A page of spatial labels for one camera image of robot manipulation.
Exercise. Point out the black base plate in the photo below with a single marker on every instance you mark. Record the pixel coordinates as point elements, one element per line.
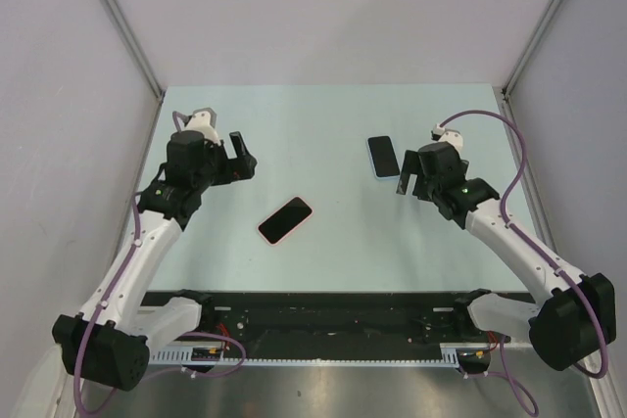
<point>340,321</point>

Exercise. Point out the light blue phone case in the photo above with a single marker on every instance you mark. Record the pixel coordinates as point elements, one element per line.
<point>387,176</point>

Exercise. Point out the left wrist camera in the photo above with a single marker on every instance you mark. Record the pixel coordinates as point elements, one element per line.
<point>204,121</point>

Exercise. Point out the left aluminium frame post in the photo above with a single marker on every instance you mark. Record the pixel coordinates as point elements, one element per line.
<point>133,47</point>

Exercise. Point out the right aluminium frame post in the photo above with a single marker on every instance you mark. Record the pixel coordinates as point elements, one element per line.
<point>538,33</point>

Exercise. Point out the aluminium frame post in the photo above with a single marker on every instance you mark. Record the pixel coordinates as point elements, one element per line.
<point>133,47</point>
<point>538,33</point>

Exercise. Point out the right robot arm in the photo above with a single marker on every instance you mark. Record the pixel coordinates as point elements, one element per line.
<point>570,316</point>

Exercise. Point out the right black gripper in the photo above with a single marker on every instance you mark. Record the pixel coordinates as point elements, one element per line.
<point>411,165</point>

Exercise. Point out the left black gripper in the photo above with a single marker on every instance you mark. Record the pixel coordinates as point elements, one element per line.
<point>237,168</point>

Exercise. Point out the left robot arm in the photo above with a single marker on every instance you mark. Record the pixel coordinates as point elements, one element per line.
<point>107,341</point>

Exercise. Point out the grey slotted cable duct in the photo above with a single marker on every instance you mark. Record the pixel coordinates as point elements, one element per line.
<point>405,355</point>

